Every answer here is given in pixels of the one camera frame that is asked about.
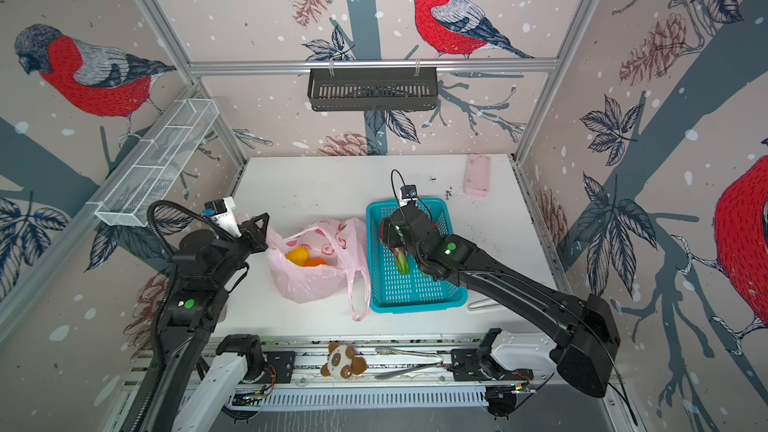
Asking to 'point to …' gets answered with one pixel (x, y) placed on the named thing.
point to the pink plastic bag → (341, 242)
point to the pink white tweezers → (485, 302)
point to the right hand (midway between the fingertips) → (389, 222)
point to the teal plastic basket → (417, 291)
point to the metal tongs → (398, 350)
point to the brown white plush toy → (342, 362)
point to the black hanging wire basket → (373, 89)
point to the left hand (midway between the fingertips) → (265, 215)
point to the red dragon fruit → (402, 260)
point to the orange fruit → (301, 256)
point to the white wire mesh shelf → (135, 197)
